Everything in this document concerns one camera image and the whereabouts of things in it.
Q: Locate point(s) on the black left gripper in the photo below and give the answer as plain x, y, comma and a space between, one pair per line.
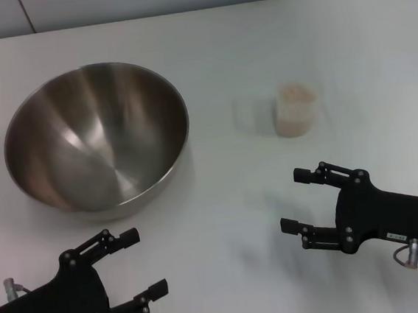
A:
60, 307

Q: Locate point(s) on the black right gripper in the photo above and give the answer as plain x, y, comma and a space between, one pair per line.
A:
392, 216

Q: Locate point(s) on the clear plastic measuring cup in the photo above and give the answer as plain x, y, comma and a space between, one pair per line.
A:
296, 126

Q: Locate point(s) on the white rice grains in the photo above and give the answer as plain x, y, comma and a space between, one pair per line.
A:
294, 98

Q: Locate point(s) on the stainless steel mixing bowl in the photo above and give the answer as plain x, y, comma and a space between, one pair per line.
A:
96, 137

